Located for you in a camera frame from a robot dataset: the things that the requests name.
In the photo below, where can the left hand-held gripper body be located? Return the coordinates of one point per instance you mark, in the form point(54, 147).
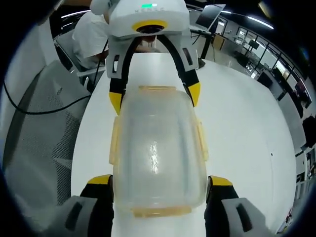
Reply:
point(148, 17)

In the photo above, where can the grey mesh office chair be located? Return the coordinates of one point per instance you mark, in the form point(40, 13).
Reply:
point(42, 138)

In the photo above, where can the open laptop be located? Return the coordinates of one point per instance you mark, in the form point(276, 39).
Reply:
point(209, 16)

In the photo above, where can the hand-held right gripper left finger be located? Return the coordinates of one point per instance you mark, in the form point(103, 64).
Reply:
point(85, 209)

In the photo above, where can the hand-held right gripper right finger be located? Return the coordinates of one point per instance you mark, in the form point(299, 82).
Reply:
point(229, 209)

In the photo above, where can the clear plastic food container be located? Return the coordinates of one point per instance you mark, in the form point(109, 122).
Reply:
point(158, 153)

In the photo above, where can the black desk leg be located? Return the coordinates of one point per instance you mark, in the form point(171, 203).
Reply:
point(206, 45)

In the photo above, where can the person's left hand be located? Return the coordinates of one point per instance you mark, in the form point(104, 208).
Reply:
point(100, 6)

